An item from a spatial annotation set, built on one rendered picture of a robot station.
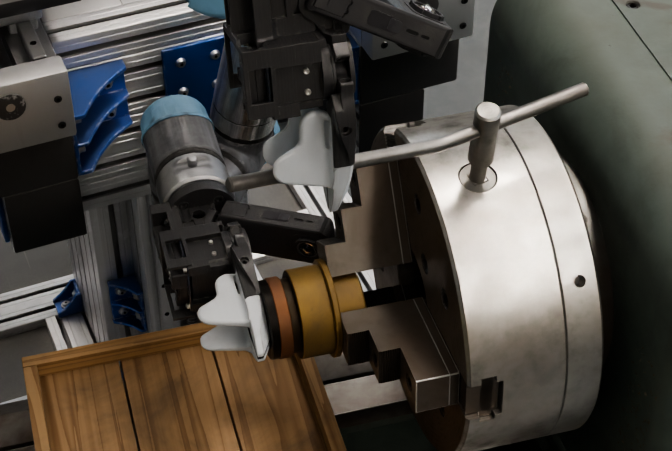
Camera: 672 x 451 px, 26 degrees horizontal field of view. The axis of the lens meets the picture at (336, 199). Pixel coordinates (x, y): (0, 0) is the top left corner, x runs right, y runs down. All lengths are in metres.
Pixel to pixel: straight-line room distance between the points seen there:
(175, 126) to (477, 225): 0.40
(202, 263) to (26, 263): 1.37
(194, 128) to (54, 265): 1.22
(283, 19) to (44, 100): 0.62
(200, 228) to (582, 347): 0.38
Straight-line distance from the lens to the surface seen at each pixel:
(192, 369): 1.58
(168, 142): 1.49
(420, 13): 1.07
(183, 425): 1.53
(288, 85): 1.04
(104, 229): 2.20
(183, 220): 1.43
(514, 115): 1.22
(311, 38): 1.04
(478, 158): 1.23
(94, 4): 1.79
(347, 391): 1.57
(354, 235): 1.33
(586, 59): 1.39
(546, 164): 1.28
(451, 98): 3.38
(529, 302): 1.24
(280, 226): 1.40
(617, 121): 1.32
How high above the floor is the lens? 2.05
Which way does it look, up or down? 41 degrees down
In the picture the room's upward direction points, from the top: straight up
